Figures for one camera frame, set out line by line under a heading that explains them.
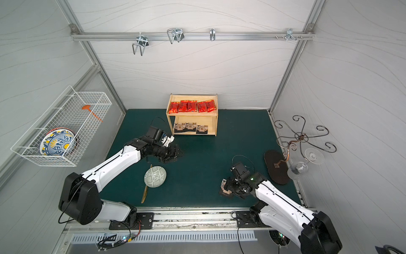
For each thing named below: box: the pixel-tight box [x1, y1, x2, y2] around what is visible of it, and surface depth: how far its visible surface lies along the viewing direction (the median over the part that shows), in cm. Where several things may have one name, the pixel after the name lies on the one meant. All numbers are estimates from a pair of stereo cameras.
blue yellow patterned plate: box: [39, 127, 79, 157], surface depth 62 cm
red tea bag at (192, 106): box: [187, 100, 198, 113], surface depth 95 cm
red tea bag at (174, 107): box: [168, 101, 180, 114], surface depth 92 cm
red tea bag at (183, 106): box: [178, 100, 189, 113], surface depth 93 cm
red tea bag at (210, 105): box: [205, 99, 217, 113], surface depth 93 cm
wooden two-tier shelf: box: [165, 93, 219, 137], surface depth 102 cm
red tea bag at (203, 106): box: [196, 101, 209, 113], surface depth 93 cm
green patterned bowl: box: [143, 165, 167, 188], surface depth 88 cm
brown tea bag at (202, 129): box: [196, 124, 209, 134], surface depth 109 cm
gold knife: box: [141, 164, 153, 204], surface depth 84 cm
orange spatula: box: [81, 104, 104, 123], surface depth 80 cm
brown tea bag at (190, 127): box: [185, 122, 198, 132], surface depth 110 cm
